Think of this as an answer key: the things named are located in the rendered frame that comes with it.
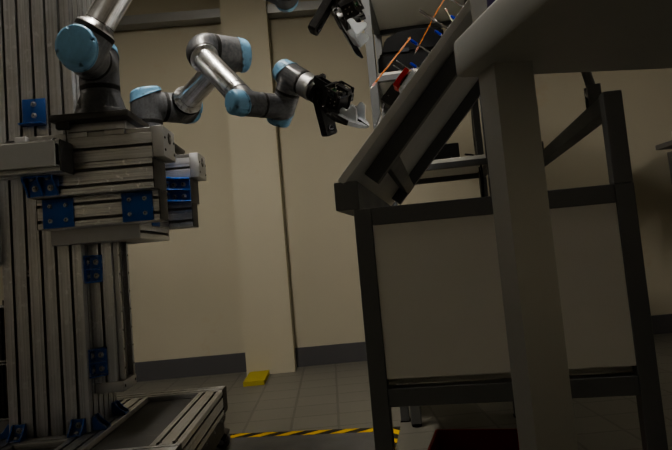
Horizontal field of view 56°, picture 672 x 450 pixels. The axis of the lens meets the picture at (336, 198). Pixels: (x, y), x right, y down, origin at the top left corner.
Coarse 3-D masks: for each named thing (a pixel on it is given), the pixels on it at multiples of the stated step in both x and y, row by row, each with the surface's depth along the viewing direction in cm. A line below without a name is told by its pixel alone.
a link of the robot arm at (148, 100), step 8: (136, 88) 236; (144, 88) 235; (152, 88) 236; (160, 88) 241; (136, 96) 235; (144, 96) 235; (152, 96) 236; (160, 96) 239; (168, 96) 241; (136, 104) 235; (144, 104) 234; (152, 104) 236; (160, 104) 238; (168, 104) 240; (136, 112) 234; (144, 112) 234; (152, 112) 235; (160, 112) 238; (168, 112) 240
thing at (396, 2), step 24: (384, 0) 289; (408, 0) 291; (432, 0) 294; (456, 0) 296; (384, 24) 319; (408, 24) 322; (432, 24) 323; (480, 96) 262; (480, 144) 314; (432, 168) 263; (456, 168) 288; (480, 192) 315; (408, 408) 258
